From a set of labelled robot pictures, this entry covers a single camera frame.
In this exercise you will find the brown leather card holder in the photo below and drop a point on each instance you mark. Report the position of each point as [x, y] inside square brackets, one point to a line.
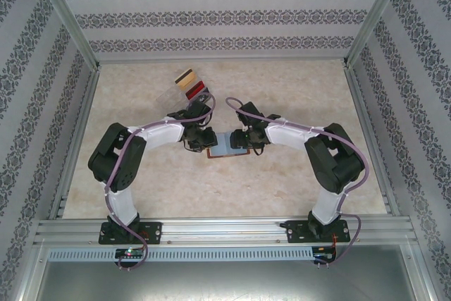
[222, 147]

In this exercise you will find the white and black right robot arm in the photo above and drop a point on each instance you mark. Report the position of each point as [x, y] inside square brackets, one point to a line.
[292, 133]

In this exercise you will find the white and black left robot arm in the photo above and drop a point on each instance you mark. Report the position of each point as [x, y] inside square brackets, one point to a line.
[158, 135]

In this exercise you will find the red card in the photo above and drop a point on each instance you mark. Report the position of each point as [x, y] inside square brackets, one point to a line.
[196, 90]

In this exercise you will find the gold card with black stripe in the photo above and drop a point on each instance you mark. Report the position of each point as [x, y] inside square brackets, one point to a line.
[186, 79]

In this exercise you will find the grey metal sheet panel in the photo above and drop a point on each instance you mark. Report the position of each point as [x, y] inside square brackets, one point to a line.
[225, 280]

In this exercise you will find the aluminium mounting rail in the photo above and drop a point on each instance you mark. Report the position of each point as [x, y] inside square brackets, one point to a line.
[218, 230]

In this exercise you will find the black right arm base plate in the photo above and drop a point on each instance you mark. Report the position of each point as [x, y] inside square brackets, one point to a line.
[296, 232]

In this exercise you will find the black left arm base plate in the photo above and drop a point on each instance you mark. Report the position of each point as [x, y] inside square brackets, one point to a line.
[151, 232]

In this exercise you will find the aluminium table side rail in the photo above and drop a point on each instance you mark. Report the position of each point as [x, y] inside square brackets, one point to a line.
[360, 103]
[74, 139]

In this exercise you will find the aluminium frame post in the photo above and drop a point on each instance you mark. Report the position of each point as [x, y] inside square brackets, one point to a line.
[68, 15]
[376, 15]

